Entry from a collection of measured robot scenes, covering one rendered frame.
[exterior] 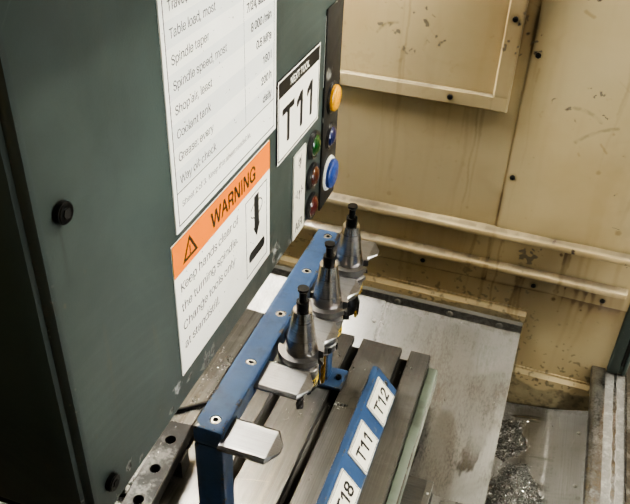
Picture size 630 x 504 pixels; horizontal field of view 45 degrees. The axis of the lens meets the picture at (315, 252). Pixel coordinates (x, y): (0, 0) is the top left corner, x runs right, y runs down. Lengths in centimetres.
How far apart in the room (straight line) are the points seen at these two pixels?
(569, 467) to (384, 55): 93
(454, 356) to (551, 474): 31
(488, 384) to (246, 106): 121
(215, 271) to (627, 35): 101
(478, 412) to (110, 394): 125
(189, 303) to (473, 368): 121
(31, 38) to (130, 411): 23
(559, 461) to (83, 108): 149
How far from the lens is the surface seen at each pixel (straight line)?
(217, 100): 48
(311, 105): 66
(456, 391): 164
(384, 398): 138
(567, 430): 179
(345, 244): 116
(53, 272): 36
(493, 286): 166
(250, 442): 93
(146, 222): 42
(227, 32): 48
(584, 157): 148
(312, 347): 101
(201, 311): 52
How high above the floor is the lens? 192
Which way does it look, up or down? 35 degrees down
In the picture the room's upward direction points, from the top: 2 degrees clockwise
